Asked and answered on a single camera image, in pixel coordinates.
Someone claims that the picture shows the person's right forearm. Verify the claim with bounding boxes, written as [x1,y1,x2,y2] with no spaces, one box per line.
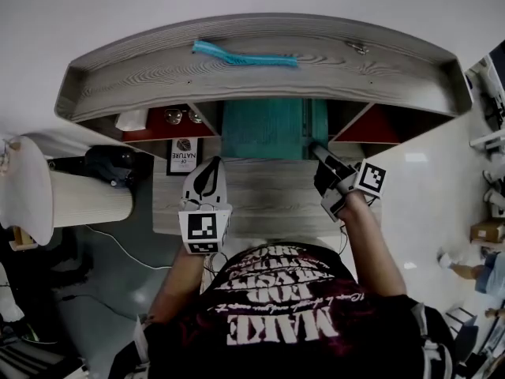
[338,190,408,298]

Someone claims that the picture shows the teal fabric strip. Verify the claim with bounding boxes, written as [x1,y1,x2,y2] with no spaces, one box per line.
[192,39,300,70]

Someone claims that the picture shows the grey wooden shelf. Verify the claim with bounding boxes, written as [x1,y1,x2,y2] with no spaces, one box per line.
[54,13,473,161]

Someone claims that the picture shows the black bag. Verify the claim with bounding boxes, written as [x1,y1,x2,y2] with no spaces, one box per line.
[84,144,137,190]

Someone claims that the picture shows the cardboard box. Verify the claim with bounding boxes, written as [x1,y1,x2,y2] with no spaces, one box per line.
[469,218,505,246]

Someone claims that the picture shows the folding stool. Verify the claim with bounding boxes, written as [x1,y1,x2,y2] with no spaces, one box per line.
[444,306,479,333]

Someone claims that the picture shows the white crumpled tissue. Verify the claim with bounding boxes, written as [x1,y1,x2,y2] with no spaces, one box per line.
[114,109,148,132]

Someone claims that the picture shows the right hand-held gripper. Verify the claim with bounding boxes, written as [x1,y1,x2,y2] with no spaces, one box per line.
[310,142,387,223]

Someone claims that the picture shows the person's left forearm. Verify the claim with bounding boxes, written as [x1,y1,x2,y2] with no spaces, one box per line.
[148,246,207,325]

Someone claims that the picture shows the white side shelf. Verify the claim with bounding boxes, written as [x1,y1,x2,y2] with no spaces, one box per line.
[468,129,505,150]

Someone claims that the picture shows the black framed leaf picture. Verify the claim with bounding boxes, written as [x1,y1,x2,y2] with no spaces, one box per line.
[166,137,204,177]

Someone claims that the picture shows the white pleated lamp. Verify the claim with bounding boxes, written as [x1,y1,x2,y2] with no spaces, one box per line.
[0,133,136,252]

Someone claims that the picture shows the white plastic bag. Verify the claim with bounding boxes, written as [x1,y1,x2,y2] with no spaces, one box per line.
[0,261,25,324]

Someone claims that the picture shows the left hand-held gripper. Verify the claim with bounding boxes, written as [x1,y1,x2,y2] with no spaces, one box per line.
[178,156,234,255]

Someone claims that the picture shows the eyeglasses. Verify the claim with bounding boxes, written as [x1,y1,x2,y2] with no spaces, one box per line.
[163,107,203,126]

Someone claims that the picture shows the black printed t-shirt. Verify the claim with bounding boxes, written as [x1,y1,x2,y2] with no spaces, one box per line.
[106,242,455,379]

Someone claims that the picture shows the white shoes pair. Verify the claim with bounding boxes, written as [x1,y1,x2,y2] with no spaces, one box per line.
[482,169,505,217]

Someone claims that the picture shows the white floor cable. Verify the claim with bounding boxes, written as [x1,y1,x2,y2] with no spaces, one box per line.
[83,223,175,271]

